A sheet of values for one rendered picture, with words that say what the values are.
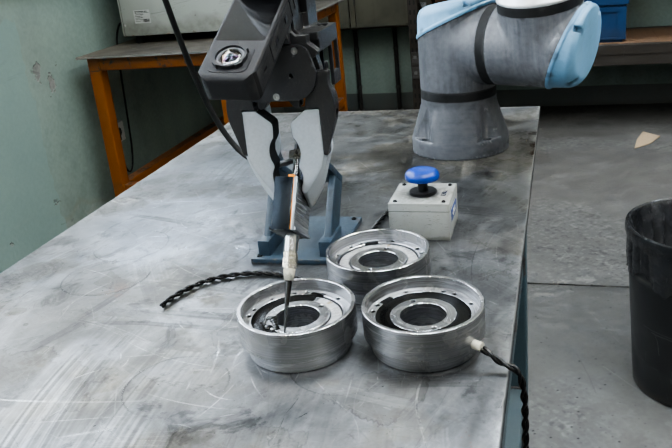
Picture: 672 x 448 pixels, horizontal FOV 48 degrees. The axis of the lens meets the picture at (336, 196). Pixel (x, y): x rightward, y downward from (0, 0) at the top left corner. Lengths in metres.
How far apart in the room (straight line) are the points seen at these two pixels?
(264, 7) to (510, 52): 0.54
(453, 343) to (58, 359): 0.36
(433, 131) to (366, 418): 0.64
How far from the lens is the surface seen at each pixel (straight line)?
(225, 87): 0.55
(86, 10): 3.17
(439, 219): 0.86
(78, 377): 0.72
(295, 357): 0.64
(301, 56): 0.62
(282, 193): 0.65
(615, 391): 2.05
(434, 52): 1.14
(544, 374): 2.09
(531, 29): 1.06
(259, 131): 0.65
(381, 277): 0.72
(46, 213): 2.91
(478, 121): 1.15
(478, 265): 0.81
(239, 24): 0.60
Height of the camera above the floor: 1.15
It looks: 20 degrees down
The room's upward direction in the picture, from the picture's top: 6 degrees counter-clockwise
